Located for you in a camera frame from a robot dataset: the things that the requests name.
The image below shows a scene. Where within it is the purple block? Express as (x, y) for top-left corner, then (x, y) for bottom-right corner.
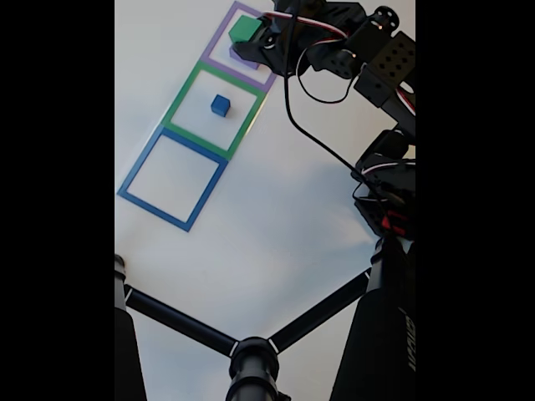
(228, 43), (262, 70)

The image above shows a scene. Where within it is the green cube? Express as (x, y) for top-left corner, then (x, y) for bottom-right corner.
(228, 15), (264, 44)

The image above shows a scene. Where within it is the small blue cube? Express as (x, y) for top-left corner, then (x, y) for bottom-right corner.
(210, 94), (232, 117)

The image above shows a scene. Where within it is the red black table clamp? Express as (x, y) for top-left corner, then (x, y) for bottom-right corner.
(382, 211), (415, 236)

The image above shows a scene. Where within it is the black tripod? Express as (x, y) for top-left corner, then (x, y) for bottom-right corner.
(115, 236), (416, 401)

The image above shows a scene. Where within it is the red white servo cable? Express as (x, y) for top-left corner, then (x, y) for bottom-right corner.
(261, 11), (416, 116)

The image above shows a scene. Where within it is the purple square frame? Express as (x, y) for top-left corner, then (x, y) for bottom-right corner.
(200, 0), (279, 93)

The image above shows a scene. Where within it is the green square frame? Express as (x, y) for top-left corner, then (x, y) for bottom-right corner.
(160, 59), (268, 162)

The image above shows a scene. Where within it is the black camera cable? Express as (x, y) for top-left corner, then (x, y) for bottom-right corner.
(283, 0), (390, 210)

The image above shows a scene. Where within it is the blue square frame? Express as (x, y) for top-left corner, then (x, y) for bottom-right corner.
(116, 126), (230, 233)

